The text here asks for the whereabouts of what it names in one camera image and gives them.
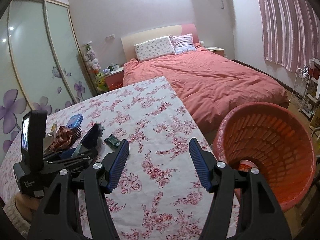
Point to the striped pink pillow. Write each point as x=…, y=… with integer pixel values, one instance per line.
x=182, y=43

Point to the bed with coral duvet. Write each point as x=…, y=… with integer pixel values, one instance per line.
x=208, y=84

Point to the hanging plush toys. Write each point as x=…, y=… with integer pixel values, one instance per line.
x=93, y=66

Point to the right nightstand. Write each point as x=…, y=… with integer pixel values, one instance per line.
x=216, y=50

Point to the white wire rack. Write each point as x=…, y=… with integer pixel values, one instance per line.
x=300, y=87

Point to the small dark green packet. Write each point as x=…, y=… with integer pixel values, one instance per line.
x=111, y=140

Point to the blue tissue packet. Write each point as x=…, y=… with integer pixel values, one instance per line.
x=75, y=121

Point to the pink left nightstand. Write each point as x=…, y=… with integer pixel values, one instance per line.
x=115, y=79

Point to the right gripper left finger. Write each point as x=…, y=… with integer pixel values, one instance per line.
x=72, y=203

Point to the floral white pillow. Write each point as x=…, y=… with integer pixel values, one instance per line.
x=154, y=48

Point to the glass sliding wardrobe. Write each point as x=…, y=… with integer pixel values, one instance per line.
x=41, y=64

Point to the pink curtain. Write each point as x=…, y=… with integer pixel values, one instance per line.
x=290, y=32

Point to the orange plastic laundry basket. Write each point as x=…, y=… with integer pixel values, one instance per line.
x=275, y=141

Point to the floral pink tablecloth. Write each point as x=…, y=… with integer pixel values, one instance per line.
x=159, y=195

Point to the cluttered shelf rack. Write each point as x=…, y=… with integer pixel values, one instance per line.
x=311, y=98

